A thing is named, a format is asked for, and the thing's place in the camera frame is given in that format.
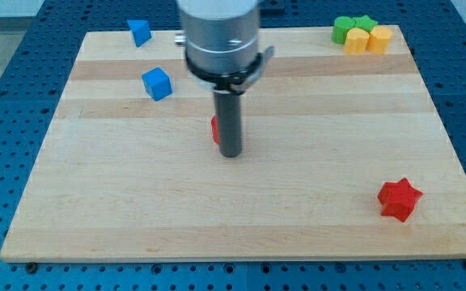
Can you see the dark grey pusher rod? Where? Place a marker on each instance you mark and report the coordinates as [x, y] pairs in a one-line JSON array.
[[228, 120]]

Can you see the red circle block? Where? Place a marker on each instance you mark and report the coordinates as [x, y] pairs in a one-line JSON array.
[[215, 132]]

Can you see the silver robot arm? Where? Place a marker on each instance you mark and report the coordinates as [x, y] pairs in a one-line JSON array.
[[221, 48]]

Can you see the green circle block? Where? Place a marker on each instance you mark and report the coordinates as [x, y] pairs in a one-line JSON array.
[[341, 26]]

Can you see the green star block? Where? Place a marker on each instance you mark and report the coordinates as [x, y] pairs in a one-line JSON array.
[[365, 23]]

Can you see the red star block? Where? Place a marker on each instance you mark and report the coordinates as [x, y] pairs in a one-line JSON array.
[[398, 199]]

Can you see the blue cube block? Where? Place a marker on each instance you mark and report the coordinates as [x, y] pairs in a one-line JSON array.
[[157, 84]]

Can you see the blue triangle block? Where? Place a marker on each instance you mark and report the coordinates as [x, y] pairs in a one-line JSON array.
[[140, 30]]

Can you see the wooden board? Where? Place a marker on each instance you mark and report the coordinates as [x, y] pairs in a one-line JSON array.
[[123, 178]]

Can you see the yellow heart block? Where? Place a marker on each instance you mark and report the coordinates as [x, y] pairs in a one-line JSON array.
[[356, 41]]

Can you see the yellow hexagon block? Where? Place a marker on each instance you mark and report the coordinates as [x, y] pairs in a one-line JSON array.
[[380, 37]]

